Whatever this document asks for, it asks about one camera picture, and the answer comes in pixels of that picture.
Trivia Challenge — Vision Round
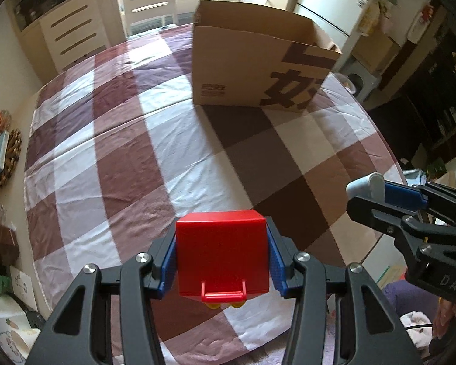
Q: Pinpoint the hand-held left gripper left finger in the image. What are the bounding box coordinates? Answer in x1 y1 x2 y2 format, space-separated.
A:
25 232 177 365

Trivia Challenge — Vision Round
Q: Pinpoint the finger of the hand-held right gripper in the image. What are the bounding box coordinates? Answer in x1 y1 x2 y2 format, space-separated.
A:
346 194 436 259
382 180 456 229

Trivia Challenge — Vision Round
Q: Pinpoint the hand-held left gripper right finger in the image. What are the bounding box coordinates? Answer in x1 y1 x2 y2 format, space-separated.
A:
266 218 422 365

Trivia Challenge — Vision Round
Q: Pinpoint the red plastic box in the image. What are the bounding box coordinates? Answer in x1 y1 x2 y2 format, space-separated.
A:
175 209 271 309

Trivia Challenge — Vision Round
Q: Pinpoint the brown cardboard box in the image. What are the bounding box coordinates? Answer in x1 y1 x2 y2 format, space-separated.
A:
192 0 343 116

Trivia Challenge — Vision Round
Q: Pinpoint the person's right hand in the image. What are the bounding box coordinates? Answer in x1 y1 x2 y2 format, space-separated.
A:
433 298 456 341

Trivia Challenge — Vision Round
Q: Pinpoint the purple fleece clothing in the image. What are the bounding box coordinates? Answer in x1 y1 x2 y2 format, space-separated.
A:
382 278 441 328

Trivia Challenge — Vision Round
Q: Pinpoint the dark wooden shelf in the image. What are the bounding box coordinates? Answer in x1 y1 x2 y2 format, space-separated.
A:
380 0 456 168

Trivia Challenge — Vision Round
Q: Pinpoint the brown white checked tablecloth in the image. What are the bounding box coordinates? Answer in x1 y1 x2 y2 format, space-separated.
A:
23 23 407 358

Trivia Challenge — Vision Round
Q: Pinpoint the white card with drawing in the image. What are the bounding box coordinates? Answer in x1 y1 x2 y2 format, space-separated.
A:
9 265 39 312

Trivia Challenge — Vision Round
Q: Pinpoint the red-lid plastic jar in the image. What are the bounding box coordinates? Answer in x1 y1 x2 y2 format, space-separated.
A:
0 221 20 267

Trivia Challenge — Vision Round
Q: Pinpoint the white water dispenser with stickers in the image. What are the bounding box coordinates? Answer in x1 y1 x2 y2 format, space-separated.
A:
0 293 42 365

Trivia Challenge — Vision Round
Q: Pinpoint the round wooden trivet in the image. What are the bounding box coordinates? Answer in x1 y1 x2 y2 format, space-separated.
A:
0 128 22 189

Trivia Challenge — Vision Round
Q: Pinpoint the white refrigerator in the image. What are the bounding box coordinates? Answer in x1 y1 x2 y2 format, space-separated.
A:
292 0 369 46

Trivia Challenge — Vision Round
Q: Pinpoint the white display cabinet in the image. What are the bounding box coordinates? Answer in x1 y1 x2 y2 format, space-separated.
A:
8 0 116 33

